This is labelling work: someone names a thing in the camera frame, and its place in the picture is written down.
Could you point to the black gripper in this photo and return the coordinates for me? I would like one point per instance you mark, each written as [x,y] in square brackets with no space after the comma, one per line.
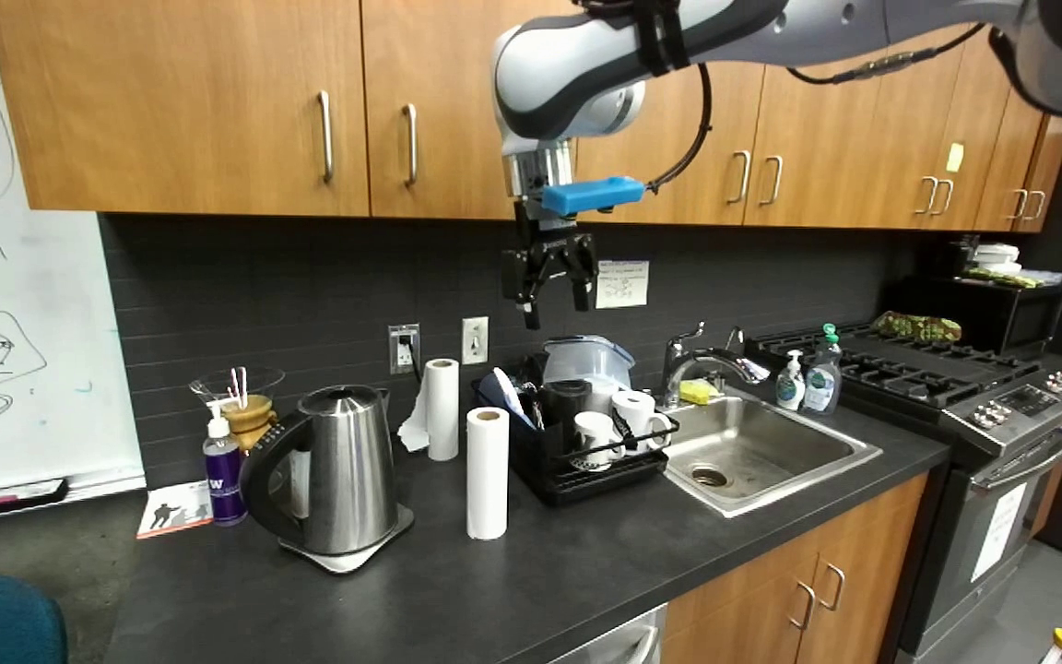
[551,242]

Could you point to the slim white tissue roll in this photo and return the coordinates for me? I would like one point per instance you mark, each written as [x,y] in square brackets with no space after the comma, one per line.
[488,472]

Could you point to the grey white Franka robot arm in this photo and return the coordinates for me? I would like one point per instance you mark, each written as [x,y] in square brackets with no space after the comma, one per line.
[570,67]

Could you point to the white tissue roll loose sheet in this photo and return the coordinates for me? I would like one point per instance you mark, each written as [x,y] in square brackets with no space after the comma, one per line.
[441,408]

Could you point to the clear plastic container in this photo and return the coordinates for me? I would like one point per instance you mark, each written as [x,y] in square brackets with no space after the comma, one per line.
[590,359]

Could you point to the black mug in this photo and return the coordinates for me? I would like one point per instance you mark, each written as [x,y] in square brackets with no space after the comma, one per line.
[564,402]

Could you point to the white cup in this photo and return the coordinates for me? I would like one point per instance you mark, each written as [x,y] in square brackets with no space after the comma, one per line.
[636,408]

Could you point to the chrome faucet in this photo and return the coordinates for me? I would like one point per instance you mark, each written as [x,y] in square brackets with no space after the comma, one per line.
[679,369]

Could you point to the white mug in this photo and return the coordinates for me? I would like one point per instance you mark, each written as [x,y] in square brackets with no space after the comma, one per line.
[593,431]

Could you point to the yellow sponge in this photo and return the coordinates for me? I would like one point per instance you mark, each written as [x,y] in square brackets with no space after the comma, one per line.
[696,392]

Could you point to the black dish rack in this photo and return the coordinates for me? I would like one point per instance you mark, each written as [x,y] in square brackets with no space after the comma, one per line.
[555,479]

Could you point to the white soap dispenser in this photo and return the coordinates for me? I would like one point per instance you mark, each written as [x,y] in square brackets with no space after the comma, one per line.
[791,385]

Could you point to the stainless steel electric kettle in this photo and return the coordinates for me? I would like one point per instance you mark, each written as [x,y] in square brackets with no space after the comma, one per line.
[349,472]

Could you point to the stainless steel sink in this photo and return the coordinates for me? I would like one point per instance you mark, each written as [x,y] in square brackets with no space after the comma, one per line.
[774,461]

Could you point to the blue dish soap bottle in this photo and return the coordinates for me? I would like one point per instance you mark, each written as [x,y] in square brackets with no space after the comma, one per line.
[824,377]

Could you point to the clear glass cup with sticks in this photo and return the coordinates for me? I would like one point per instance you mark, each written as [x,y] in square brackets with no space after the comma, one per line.
[237,385]

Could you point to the glass jar amber contents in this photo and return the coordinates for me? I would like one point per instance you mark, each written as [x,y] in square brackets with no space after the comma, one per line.
[253,425]

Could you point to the silver kettle base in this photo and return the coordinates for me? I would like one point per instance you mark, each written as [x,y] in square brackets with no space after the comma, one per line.
[351,561]

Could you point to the stainless steel dishwasher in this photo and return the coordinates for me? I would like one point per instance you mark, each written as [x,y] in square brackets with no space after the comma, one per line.
[608,643]

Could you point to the green bundle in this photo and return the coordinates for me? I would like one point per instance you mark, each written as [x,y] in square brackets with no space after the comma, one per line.
[918,329]

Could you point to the wooden base cabinet door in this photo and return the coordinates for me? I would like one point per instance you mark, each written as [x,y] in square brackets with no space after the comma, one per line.
[727,615]
[876,556]

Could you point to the purple soap pump bottle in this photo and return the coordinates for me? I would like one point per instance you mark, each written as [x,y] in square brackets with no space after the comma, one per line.
[221,479]

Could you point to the yellow sticky tag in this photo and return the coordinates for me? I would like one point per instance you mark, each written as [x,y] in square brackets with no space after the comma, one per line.
[951,155]

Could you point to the white stacked bowls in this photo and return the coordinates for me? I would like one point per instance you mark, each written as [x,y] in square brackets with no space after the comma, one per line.
[993,261]

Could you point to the white printed leaflet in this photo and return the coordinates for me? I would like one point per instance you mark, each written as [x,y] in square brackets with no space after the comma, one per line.
[173,506]

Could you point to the black microwave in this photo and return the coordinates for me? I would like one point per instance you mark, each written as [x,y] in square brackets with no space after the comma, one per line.
[998,317]

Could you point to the black gas stove oven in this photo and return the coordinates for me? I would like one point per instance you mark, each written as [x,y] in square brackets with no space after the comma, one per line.
[998,417]

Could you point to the white whiteboard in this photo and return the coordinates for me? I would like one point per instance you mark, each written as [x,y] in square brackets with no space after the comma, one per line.
[39,243]

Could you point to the black whiteboard marker tray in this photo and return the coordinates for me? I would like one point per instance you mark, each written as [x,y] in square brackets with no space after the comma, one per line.
[2,500]

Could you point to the white blank wall plate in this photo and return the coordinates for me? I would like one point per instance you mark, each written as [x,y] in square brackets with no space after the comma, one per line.
[619,285]

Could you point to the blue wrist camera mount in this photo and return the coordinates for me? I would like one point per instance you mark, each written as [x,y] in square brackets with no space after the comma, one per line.
[590,195]

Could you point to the white wall outlet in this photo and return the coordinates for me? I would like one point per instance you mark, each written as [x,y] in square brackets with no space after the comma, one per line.
[472,340]

